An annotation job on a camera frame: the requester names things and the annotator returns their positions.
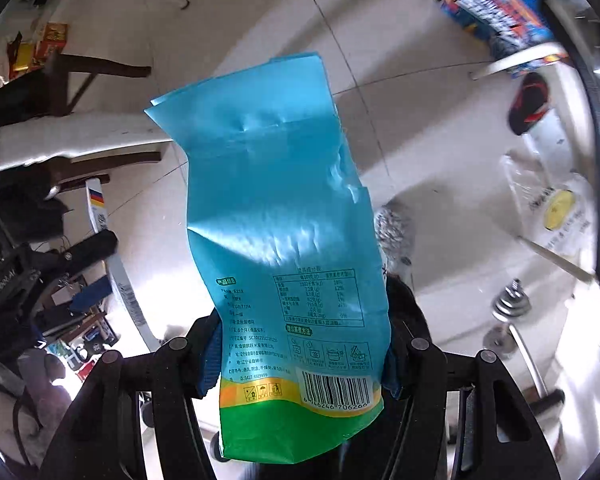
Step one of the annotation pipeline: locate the blue snack packet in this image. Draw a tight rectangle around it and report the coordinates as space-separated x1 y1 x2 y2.
144 51 393 463

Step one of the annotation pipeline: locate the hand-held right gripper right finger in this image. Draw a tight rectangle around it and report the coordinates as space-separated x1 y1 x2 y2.
382 317 563 480

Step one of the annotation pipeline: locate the dark wooden chair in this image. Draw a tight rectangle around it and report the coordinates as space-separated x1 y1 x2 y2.
0 51 154 121

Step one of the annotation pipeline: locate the blue printed cardboard box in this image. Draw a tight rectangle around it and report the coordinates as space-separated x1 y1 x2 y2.
439 0 557 63

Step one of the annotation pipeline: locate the red printed box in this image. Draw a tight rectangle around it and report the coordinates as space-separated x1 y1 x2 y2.
35 22 70 66

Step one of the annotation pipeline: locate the grey fuzzy slipper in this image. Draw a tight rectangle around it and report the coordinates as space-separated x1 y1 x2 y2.
374 199 417 282

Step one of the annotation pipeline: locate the white yellow plastic bag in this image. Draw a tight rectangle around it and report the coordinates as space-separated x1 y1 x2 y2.
499 154 597 272

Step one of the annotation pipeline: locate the black red slipper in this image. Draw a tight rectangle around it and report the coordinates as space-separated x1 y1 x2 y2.
507 72 552 136

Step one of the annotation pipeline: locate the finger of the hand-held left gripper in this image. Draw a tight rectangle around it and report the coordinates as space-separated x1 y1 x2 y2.
39 279 112 332
41 231 119 287

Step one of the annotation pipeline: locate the chrome dumbbell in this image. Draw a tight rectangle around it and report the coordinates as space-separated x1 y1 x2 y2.
484 279 567 412

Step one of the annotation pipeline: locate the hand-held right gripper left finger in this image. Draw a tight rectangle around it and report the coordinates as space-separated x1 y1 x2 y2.
39 309 227 480

